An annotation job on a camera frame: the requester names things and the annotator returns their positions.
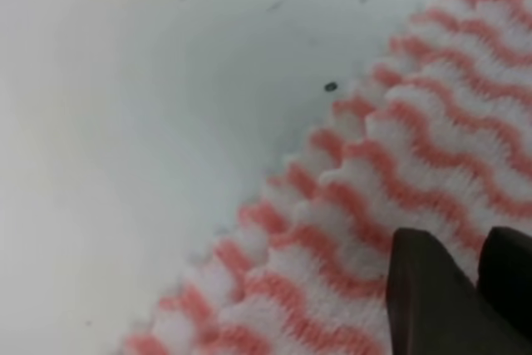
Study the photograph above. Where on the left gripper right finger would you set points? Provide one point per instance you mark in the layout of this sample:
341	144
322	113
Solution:
504	275

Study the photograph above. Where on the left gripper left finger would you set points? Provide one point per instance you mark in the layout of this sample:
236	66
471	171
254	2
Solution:
433	307

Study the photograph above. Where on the pink white wavy towel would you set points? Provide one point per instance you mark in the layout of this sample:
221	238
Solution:
437	136

